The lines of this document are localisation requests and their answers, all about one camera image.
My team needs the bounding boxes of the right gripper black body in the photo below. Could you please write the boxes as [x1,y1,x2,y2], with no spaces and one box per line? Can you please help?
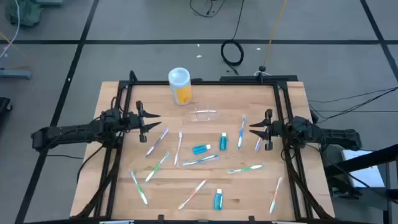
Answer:
[264,108,286,151]

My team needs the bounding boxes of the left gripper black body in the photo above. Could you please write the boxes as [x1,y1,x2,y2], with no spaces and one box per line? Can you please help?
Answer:
[123,100,148,144]

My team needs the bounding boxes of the purple toothbrush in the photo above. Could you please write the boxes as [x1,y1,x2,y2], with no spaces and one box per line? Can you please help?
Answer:
[145,126,170,157]
[254,126,269,152]

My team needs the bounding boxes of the blue toothbrush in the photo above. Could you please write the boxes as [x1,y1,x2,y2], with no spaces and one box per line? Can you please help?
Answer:
[236,113,248,150]
[182,154,220,167]

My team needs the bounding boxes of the white toothbrush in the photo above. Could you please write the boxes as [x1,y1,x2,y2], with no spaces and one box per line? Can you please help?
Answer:
[173,131,184,167]

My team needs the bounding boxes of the green toothbrush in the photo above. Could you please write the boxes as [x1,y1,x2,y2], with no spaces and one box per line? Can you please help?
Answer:
[144,151,171,184]
[227,164,264,175]
[129,169,149,207]

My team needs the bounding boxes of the teal mouthwash bottle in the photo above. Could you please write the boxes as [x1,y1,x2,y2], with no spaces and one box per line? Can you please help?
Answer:
[213,188,224,211]
[218,132,229,152]
[192,143,212,156]

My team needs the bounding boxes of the orange toothbrush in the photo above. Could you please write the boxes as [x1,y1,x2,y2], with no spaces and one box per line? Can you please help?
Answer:
[268,175,285,216]
[177,179,208,210]

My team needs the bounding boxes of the white canister with yellow label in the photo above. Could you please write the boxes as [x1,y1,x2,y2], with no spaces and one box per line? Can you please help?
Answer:
[168,67,194,106]

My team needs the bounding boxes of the clear acrylic holder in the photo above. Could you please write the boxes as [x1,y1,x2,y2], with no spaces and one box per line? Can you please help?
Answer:
[185,105,222,123]

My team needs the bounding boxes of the black metal stand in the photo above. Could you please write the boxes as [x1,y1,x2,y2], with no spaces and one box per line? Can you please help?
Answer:
[320,142,398,224]

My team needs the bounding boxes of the white box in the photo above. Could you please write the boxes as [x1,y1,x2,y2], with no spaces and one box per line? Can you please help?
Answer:
[340,149,386,189]

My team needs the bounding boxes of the grey flat base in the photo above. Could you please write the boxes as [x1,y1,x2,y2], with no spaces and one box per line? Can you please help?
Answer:
[0,68,33,80]

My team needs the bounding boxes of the black equipment piece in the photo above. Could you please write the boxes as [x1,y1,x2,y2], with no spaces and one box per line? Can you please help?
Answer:
[0,96,13,125]

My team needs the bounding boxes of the green cloth bag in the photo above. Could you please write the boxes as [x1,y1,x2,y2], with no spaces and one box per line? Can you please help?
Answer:
[4,0,44,27]

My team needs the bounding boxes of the black aluminium table frame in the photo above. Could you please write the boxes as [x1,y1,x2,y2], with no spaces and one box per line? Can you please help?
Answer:
[70,70,336,224]

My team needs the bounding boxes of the coiled black cable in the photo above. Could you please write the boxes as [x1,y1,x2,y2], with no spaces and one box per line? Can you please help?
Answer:
[220,0,246,76]

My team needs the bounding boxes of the thin black floor cable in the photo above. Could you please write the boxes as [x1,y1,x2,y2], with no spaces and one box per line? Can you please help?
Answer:
[310,109,398,113]
[317,90,398,123]
[307,86,398,103]

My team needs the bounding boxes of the yellow hanging cable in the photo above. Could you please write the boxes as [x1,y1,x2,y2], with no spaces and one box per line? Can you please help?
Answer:
[263,0,289,68]

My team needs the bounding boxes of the black looped floor cable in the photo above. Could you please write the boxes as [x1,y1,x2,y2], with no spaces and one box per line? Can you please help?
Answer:
[189,0,226,18]

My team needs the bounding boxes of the orange floor cable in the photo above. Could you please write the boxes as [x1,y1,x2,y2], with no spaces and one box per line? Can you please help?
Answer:
[0,30,31,70]

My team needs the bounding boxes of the white cable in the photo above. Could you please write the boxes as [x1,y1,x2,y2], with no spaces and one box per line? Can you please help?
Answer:
[0,0,21,60]

